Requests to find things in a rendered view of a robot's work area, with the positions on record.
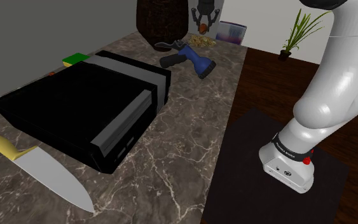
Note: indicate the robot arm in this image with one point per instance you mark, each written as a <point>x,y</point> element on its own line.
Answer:
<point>336,86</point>

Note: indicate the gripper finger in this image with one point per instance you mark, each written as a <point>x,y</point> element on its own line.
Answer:
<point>213,18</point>
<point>194,15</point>

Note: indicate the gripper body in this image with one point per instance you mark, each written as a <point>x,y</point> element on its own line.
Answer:
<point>208,5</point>

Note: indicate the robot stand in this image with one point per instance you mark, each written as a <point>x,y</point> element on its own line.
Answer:
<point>243,186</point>

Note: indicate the black and grey flat box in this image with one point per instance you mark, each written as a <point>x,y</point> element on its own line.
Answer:
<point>82,108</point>

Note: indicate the purple and white box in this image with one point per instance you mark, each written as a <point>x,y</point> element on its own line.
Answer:
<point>231,32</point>

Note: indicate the green and yellow sponge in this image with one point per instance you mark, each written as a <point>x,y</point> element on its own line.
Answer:
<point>75,58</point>

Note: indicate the blue and black spray nozzle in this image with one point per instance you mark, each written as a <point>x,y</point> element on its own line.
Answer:
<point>197,60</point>

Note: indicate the green potted plant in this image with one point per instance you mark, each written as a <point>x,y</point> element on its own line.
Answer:
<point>296,31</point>

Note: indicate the small orange thing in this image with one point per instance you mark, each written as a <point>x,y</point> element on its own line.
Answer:
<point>52,74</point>

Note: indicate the beige crumbly pile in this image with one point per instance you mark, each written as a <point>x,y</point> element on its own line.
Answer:
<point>202,41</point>

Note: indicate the dark brown woven basket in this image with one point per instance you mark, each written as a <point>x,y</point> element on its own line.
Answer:
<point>161,21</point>

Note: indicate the brown and orange round thing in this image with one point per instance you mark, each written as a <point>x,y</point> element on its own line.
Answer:
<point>202,28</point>

